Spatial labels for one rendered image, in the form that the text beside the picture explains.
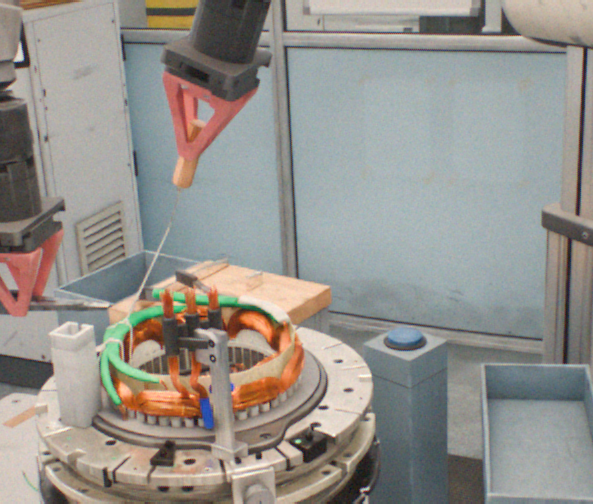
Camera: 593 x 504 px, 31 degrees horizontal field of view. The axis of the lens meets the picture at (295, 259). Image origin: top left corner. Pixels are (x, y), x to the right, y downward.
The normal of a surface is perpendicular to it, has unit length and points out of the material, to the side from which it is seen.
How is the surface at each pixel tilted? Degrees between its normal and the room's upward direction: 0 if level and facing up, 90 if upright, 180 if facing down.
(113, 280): 90
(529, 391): 90
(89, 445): 0
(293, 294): 0
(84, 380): 90
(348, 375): 0
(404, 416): 90
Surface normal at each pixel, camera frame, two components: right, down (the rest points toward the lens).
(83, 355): 0.90, 0.11
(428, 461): 0.71, 0.21
